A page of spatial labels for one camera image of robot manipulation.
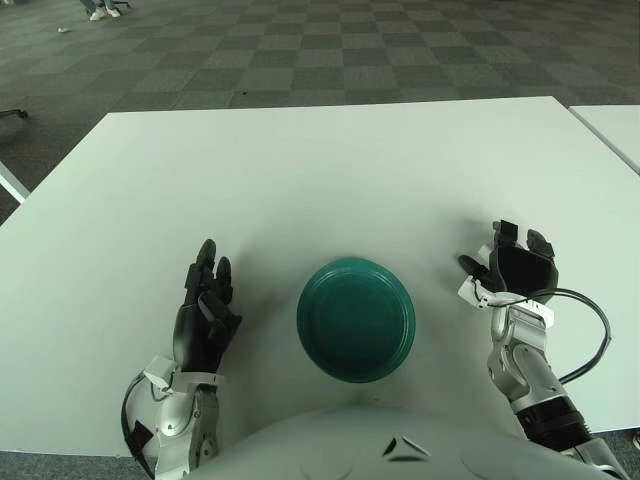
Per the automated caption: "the green round plate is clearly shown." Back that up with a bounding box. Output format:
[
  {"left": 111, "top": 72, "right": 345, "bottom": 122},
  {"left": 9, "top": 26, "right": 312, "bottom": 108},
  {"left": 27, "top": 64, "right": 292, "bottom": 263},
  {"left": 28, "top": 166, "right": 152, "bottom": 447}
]
[{"left": 296, "top": 256, "right": 417, "bottom": 384}]

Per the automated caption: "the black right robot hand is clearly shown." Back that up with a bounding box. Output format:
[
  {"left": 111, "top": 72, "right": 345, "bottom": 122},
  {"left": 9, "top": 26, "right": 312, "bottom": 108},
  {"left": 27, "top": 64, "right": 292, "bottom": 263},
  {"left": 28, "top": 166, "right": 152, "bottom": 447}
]
[{"left": 458, "top": 218, "right": 560, "bottom": 306}]

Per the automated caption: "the white table edge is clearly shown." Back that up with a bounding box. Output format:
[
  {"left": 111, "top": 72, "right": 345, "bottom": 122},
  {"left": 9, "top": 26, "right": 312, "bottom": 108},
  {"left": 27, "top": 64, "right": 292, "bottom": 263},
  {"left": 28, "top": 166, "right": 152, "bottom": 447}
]
[{"left": 0, "top": 160, "right": 32, "bottom": 204}]

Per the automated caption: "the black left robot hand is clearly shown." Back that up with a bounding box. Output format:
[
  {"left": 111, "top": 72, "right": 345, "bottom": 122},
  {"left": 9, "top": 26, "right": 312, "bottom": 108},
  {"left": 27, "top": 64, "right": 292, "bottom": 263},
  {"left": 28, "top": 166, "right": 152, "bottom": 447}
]
[{"left": 172, "top": 238, "right": 243, "bottom": 376}]

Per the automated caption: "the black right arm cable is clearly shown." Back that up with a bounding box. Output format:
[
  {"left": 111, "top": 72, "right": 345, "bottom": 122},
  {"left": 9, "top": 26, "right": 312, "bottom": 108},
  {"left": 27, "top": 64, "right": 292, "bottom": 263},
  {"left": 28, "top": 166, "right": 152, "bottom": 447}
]
[{"left": 492, "top": 288, "right": 612, "bottom": 384}]

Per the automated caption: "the white neighbouring table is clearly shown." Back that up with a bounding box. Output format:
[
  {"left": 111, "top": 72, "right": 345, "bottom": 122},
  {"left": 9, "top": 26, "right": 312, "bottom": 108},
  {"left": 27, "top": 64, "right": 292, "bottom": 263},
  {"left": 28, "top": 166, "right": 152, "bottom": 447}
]
[{"left": 568, "top": 104, "right": 640, "bottom": 176}]

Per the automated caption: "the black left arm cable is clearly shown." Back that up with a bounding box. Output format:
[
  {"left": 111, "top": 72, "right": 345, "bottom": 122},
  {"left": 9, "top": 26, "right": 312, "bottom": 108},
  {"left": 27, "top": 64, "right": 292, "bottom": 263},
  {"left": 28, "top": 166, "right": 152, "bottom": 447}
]
[{"left": 119, "top": 372, "right": 156, "bottom": 474}]

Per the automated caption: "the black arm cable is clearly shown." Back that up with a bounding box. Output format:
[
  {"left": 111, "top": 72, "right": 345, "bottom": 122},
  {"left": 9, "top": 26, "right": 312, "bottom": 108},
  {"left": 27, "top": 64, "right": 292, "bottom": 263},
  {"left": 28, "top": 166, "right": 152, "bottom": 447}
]
[
  {"left": 492, "top": 288, "right": 612, "bottom": 384},
  {"left": 119, "top": 372, "right": 156, "bottom": 474}
]

